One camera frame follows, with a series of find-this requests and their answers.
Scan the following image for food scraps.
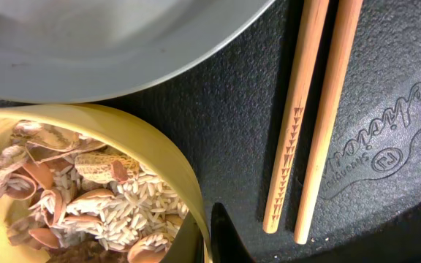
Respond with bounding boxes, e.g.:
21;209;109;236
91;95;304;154
0;120;189;262

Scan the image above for grey round plate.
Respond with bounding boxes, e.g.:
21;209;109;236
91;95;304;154
0;0;270;104

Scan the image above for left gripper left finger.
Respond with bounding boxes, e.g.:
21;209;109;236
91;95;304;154
161;213;204;263

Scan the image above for wooden chopstick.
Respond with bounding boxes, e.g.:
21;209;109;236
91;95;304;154
262;0;329;234
294;0;363;245

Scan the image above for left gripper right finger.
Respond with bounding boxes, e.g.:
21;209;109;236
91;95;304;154
210;202;256;263

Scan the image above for round black serving tray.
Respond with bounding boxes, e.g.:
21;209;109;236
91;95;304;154
0;0;421;263

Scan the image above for yellow bowl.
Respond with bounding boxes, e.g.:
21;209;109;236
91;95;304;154
0;104;213;262

